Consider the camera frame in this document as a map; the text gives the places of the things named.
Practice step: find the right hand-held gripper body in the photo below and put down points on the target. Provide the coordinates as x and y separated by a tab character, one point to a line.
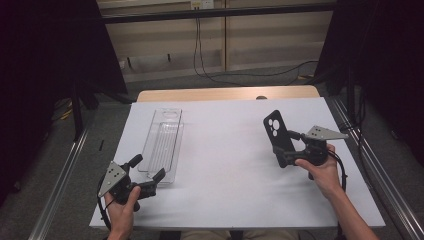
325	133

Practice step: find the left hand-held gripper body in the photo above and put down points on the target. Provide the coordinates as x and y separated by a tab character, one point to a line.
112	178

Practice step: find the black smartphone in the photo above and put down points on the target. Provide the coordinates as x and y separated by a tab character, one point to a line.
279	140

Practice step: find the person's left hand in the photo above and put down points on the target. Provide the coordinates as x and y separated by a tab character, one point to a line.
122	216

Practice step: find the person's right hand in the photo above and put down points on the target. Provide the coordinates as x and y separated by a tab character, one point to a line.
323	176

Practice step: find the clear plastic tray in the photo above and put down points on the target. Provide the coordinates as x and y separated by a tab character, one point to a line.
162	146

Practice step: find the dark round table grommet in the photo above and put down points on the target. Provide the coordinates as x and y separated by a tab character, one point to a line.
261	97

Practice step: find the white table sheet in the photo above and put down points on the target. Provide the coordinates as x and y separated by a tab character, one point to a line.
220	186

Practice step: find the black metal stand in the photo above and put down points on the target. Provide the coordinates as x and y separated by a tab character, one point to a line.
77	113

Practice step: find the wooden table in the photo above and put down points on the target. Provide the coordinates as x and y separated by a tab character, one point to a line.
220	94

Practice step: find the black curtain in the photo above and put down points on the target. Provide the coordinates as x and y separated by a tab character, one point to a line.
386	60
46	60

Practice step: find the black horizontal bar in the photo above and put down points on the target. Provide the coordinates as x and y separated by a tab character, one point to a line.
216	13

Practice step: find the metal floor rail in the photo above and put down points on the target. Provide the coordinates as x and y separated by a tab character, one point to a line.
60	186
380	166

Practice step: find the wall power outlet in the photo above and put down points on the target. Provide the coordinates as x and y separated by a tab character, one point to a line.
202	4

